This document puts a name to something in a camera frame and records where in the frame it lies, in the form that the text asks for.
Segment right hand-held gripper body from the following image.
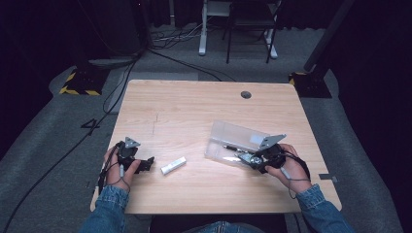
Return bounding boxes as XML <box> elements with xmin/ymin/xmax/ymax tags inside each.
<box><xmin>254</xmin><ymin>133</ymin><xmax>288</xmax><ymax>175</ymax></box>

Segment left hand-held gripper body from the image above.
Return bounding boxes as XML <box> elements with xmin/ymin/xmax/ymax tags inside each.
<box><xmin>116</xmin><ymin>136</ymin><xmax>144</xmax><ymax>173</ymax></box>

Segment black pen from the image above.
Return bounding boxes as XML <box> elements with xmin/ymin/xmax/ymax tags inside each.
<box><xmin>222</xmin><ymin>144</ymin><xmax>251</xmax><ymax>153</ymax></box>

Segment clear plastic pencil case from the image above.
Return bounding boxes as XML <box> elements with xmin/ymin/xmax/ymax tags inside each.
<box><xmin>204</xmin><ymin>119</ymin><xmax>272</xmax><ymax>170</ymax></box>

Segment person's right hand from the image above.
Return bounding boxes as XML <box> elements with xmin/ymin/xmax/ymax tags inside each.
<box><xmin>264</xmin><ymin>143</ymin><xmax>313</xmax><ymax>195</ymax></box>

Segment person's left hand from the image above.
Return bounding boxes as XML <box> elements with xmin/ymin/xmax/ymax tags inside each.
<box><xmin>103</xmin><ymin>145</ymin><xmax>143</xmax><ymax>193</ymax></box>

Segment person's denim lap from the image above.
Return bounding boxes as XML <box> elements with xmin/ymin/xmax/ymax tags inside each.
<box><xmin>190</xmin><ymin>220</ymin><xmax>266</xmax><ymax>233</ymax></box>

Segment black yellow-striped stand base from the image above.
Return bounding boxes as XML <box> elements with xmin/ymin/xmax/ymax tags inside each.
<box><xmin>288</xmin><ymin>71</ymin><xmax>333</xmax><ymax>99</ymax></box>
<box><xmin>58</xmin><ymin>66</ymin><xmax>111</xmax><ymax>97</ymax></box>

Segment black stand pole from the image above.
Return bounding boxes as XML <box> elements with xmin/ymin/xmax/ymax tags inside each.
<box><xmin>303</xmin><ymin>0</ymin><xmax>357</xmax><ymax>73</ymax></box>

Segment black chair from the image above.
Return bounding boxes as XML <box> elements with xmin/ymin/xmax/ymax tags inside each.
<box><xmin>221</xmin><ymin>0</ymin><xmax>284</xmax><ymax>65</ymax></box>

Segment right hand-held gripper cable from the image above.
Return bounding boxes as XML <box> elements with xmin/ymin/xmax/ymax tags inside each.
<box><xmin>280</xmin><ymin>149</ymin><xmax>313</xmax><ymax>200</ymax></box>

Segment hand-held gripper cable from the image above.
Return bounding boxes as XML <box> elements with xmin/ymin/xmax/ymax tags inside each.
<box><xmin>97</xmin><ymin>142</ymin><xmax>132</xmax><ymax>195</ymax></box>
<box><xmin>280</xmin><ymin>149</ymin><xmax>313</xmax><ymax>200</ymax></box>

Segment left hand-held gripper cable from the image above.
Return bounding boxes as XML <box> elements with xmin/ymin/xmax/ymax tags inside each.
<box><xmin>97</xmin><ymin>142</ymin><xmax>132</xmax><ymax>195</ymax></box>

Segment long black floor cable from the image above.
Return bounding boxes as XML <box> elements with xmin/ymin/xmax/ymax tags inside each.
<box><xmin>0</xmin><ymin>52</ymin><xmax>144</xmax><ymax>233</ymax></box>

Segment bundle of floor cables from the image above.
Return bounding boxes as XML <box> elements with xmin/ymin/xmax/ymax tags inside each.
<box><xmin>151</xmin><ymin>18</ymin><xmax>210</xmax><ymax>51</ymax></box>

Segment white desk frame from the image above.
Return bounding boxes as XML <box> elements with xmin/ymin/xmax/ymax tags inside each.
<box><xmin>197</xmin><ymin>0</ymin><xmax>279</xmax><ymax>60</ymax></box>

